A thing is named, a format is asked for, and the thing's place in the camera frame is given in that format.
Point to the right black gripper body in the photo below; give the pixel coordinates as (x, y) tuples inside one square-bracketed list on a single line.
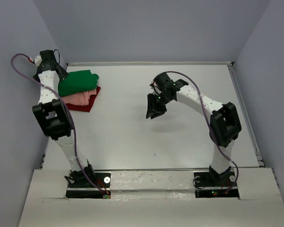
[(164, 98)]

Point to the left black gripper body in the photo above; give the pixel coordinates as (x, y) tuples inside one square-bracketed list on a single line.
[(36, 77)]

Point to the green t-shirt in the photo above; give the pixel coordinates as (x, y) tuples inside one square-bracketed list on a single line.
[(78, 81)]

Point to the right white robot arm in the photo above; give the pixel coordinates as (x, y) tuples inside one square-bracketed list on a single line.
[(222, 119)]

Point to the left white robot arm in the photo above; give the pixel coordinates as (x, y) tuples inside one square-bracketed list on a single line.
[(55, 119)]

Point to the pink folded t-shirt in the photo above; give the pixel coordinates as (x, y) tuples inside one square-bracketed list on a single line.
[(80, 98)]

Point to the dark red folded t-shirt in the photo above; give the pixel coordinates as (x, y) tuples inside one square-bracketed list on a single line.
[(85, 108)]

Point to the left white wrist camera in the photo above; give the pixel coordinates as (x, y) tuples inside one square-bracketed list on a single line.
[(36, 61)]

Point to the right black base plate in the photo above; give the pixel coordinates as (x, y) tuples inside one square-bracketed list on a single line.
[(206, 188)]

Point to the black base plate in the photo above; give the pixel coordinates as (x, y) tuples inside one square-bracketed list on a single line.
[(83, 189), (206, 188)]

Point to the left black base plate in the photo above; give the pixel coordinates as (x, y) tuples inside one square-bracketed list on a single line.
[(83, 189)]

